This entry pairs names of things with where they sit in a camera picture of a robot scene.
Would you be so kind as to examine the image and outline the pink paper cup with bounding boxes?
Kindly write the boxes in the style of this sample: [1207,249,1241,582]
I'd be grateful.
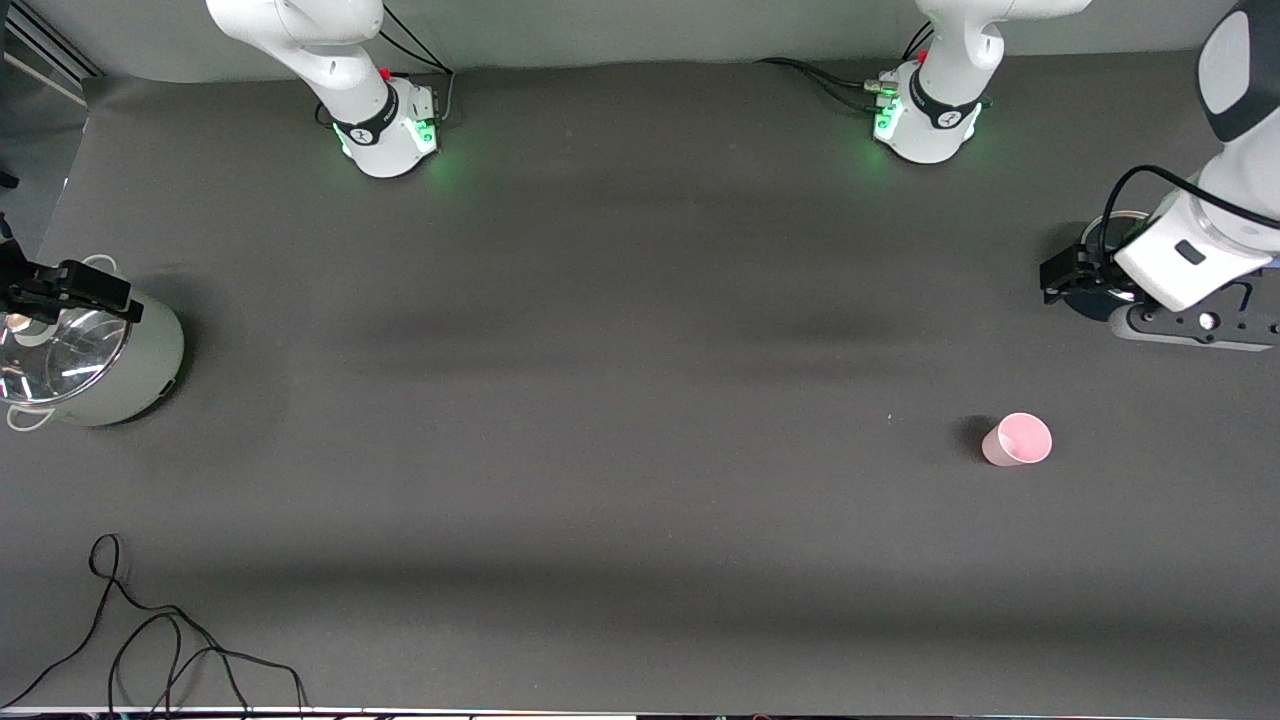
[981,412,1054,468]

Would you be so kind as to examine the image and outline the dark blue saucepan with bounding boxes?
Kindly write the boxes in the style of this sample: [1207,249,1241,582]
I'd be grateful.
[1057,210,1151,323]

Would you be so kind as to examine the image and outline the glass saucepan lid blue knob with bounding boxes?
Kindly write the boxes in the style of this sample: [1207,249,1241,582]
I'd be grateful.
[1098,210,1151,253]

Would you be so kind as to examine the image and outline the grey-green cooking pot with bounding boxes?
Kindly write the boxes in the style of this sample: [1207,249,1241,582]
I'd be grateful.
[0,255,186,433]

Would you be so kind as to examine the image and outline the glass pot lid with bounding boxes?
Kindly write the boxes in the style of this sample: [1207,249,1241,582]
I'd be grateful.
[0,300,133,406]

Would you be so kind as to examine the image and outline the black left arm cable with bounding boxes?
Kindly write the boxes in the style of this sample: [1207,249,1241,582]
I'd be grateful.
[1098,165,1280,263]

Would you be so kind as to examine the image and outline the grey metal rail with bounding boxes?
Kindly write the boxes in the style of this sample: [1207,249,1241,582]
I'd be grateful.
[0,0,101,106]

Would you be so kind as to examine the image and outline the thin black loose cable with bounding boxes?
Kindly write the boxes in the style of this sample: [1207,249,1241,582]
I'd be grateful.
[0,533,306,716]

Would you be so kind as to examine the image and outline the black base cable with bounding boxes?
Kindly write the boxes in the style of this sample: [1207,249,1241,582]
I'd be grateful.
[378,5,456,126]
[755,56,893,111]

